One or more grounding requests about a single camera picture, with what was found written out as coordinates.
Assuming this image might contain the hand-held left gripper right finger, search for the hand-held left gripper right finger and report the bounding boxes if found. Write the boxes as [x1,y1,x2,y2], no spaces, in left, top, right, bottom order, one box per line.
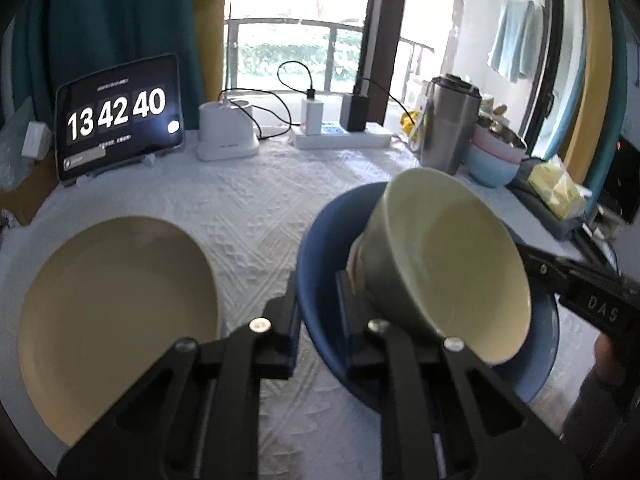
[335,270,583,480]

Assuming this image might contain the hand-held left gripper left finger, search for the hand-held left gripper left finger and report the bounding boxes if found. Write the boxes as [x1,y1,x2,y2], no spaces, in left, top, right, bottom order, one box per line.
[56,271,301,480]

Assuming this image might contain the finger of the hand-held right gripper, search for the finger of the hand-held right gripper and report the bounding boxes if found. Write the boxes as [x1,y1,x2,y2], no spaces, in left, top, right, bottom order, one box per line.
[512,242,587,302]

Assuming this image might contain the dark blue bowl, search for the dark blue bowl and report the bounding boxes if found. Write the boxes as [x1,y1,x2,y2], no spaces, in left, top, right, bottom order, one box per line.
[295,181,561,418]

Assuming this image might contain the cream bowl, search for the cream bowl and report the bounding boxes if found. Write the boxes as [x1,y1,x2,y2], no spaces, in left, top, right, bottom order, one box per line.
[357,166,533,366]

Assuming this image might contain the beige plate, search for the beige plate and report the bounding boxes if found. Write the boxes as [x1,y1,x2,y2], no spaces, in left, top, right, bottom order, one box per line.
[17,216,222,448]

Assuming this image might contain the person's right forearm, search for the person's right forearm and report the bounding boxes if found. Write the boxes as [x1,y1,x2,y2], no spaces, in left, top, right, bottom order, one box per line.
[560,332,633,461]

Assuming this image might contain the yellow tissue pack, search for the yellow tissue pack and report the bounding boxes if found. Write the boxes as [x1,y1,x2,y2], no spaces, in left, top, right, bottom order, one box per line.
[527,155,593,221]

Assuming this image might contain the light blue bowl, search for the light blue bowl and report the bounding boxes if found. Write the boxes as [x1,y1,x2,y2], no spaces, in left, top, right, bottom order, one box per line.
[467,145,521,188]

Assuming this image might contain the black electronic device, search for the black electronic device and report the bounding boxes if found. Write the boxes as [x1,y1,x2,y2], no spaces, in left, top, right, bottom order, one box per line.
[597,132,640,223]

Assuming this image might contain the pale pink bowl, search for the pale pink bowl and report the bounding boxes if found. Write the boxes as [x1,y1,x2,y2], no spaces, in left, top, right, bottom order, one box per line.
[472,125,526,163]

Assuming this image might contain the steel bowl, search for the steel bowl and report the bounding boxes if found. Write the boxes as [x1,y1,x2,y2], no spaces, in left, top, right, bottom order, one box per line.
[475,115,528,163]

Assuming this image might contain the white textured tablecloth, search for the white textured tablecloth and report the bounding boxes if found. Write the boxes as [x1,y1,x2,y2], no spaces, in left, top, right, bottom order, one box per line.
[0,130,621,480]

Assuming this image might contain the steel tumbler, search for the steel tumbler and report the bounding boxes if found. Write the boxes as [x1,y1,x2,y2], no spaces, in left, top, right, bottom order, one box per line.
[419,74,482,176]

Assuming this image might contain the teal curtain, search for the teal curtain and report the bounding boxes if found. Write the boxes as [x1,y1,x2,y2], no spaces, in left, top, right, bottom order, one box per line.
[0,0,206,131]
[590,5,630,201]

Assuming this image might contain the white power strip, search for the white power strip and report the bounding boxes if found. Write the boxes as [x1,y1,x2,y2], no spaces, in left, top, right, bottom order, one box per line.
[292,122,393,150]

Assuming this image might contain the white desk lamp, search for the white desk lamp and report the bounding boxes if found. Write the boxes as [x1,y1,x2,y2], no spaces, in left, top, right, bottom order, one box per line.
[184,0,291,162]

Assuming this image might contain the yellow curtain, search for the yellow curtain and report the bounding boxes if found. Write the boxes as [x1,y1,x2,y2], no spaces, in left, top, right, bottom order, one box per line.
[557,0,613,176]
[192,0,233,106]

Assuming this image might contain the white tablet stand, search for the white tablet stand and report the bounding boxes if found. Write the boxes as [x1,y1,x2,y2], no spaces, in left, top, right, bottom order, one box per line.
[75,152,157,184]

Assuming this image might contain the white charger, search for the white charger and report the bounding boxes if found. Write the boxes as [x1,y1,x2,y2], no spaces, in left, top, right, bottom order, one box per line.
[301,89,325,136]

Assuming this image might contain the light blue hanging towel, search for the light blue hanging towel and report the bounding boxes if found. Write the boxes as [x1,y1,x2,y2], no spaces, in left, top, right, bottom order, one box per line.
[487,0,545,83]

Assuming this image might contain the tablet showing clock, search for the tablet showing clock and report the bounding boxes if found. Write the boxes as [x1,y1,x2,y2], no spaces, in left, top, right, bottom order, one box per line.
[55,54,185,183]

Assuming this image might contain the small white box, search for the small white box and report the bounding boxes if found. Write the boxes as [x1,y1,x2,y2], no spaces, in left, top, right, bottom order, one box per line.
[21,121,52,160]

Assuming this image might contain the balcony railing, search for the balcony railing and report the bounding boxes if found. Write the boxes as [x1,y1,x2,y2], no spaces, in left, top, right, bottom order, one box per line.
[225,17,436,93]

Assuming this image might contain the cardboard box with plastic bag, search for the cardboard box with plastic bag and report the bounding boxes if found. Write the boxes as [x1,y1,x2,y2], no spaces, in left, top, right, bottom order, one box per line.
[0,97,56,193]

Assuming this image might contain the black charger cable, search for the black charger cable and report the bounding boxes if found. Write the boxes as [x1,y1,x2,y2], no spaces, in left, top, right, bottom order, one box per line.
[355,77,416,126]
[277,61,316,93]

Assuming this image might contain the black lamp cable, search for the black lamp cable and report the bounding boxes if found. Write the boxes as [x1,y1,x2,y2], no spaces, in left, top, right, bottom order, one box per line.
[218,89,293,141]

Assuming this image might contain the dark window frame post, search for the dark window frame post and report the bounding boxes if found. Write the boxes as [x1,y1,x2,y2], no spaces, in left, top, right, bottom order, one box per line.
[362,0,411,123]

